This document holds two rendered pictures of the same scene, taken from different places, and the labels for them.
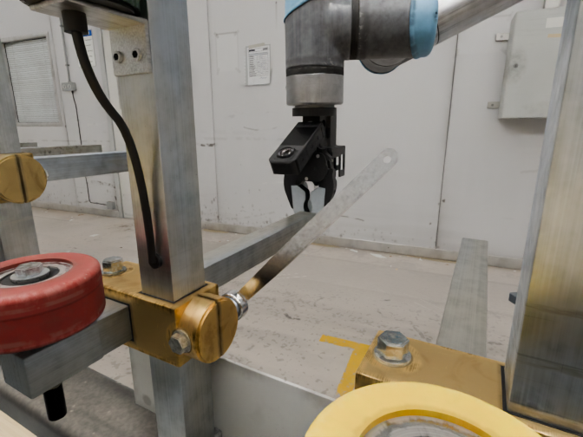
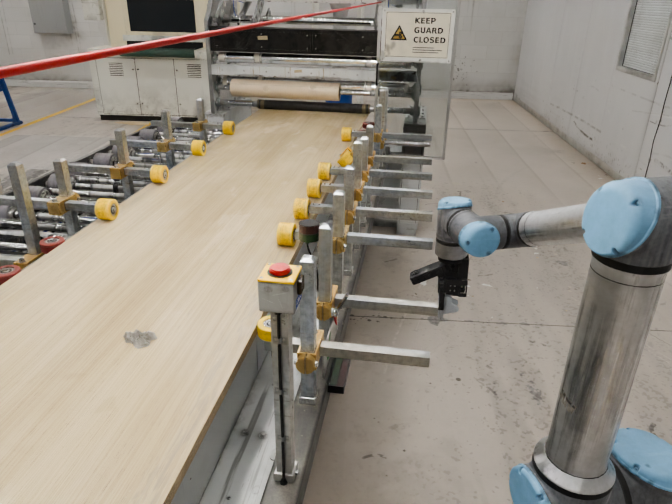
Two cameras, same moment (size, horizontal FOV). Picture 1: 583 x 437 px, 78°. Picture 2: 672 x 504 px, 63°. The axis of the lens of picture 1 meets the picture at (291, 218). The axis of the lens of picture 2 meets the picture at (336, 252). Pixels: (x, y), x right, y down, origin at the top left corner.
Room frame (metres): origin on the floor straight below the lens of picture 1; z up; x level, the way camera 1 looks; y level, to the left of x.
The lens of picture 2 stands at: (-0.19, -1.25, 1.70)
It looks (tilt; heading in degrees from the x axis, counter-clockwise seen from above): 25 degrees down; 70
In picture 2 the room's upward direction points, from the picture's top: 1 degrees clockwise
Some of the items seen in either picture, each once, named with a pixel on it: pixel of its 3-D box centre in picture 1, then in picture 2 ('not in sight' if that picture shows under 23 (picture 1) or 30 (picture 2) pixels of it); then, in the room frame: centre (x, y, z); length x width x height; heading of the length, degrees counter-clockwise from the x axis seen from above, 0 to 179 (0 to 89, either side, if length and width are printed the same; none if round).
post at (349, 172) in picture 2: not in sight; (348, 227); (0.50, 0.54, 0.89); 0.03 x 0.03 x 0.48; 62
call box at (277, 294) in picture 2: not in sight; (280, 289); (0.03, -0.35, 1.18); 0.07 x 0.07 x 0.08; 62
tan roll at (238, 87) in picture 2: not in sight; (313, 91); (1.02, 2.65, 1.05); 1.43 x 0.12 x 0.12; 152
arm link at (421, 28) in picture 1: (391, 27); (476, 233); (0.59, -0.15, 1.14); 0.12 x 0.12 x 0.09; 84
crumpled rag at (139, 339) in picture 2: not in sight; (139, 334); (-0.26, 0.00, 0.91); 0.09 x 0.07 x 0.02; 130
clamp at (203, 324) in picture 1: (154, 311); (325, 302); (0.27, 0.12, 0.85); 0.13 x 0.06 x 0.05; 62
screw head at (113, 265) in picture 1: (113, 264); not in sight; (0.30, 0.16, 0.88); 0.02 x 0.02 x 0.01
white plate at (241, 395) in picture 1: (229, 406); (331, 338); (0.27, 0.06, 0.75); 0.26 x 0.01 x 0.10; 62
